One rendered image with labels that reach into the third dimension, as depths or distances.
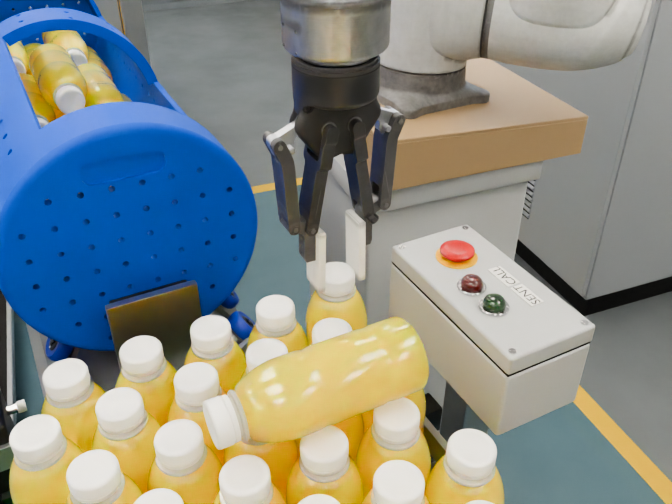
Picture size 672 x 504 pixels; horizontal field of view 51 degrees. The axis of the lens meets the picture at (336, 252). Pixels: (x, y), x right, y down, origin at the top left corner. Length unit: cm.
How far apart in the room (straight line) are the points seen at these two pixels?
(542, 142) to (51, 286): 76
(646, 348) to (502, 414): 181
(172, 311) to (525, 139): 62
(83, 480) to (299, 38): 38
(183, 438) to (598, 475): 157
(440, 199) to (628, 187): 122
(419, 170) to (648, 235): 149
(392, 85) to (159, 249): 51
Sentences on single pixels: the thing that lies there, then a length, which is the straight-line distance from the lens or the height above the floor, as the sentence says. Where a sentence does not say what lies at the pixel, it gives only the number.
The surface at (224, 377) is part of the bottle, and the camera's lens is 69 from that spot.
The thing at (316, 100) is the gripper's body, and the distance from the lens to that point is 59.
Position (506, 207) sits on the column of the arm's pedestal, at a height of 91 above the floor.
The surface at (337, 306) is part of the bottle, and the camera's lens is 71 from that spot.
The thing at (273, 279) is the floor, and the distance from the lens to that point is 255.
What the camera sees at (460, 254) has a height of 111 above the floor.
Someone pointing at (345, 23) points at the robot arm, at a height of 136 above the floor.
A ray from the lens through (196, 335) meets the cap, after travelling 68.
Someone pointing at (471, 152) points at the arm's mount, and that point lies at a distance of 110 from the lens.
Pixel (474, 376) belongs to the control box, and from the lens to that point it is 69.
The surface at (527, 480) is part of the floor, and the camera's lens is 198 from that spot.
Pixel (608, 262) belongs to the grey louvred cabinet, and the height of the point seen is 22.
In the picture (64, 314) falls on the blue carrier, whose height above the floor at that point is 103.
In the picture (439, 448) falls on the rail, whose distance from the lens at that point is 72.
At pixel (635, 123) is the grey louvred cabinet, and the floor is 71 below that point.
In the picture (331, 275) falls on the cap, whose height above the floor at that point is 110.
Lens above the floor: 152
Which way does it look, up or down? 34 degrees down
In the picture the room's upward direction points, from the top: straight up
